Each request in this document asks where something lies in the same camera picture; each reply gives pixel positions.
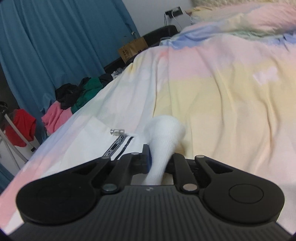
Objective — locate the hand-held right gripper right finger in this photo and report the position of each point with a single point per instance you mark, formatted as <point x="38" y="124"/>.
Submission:
<point x="180" y="166"/>

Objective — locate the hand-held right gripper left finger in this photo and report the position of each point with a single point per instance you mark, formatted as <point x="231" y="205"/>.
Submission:
<point x="147" y="160"/>

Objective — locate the white sweatpants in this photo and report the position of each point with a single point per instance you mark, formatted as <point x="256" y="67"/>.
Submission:
<point x="161" y="139"/>

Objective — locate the pastel patchwork blanket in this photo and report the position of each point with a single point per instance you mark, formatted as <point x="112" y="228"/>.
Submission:
<point x="219" y="92"/>

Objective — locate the green garment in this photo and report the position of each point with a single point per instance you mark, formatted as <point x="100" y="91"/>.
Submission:
<point x="90" y="90"/>

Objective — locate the patterned white cloth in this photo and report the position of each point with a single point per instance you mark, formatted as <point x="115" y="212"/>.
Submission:
<point x="118" y="73"/>

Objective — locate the pink garment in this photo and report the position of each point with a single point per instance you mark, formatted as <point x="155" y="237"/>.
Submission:
<point x="56" y="115"/>

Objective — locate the black garment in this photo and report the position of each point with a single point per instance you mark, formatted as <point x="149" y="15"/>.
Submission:
<point x="67" y="93"/>

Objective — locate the brown paper bag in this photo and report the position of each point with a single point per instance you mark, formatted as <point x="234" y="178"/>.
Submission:
<point x="133" y="49"/>

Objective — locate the black armchair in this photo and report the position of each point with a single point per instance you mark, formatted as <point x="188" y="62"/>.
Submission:
<point x="159" y="33"/>

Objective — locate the red garment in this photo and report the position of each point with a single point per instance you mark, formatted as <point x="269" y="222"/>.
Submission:
<point x="22" y="127"/>

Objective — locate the garment steamer stand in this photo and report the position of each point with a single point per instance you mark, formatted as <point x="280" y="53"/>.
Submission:
<point x="9" y="136"/>

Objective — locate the blue curtain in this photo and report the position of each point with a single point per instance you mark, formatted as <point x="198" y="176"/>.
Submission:
<point x="57" y="41"/>

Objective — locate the wall outlet with charger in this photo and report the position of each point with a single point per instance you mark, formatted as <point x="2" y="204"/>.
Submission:
<point x="173" y="11"/>

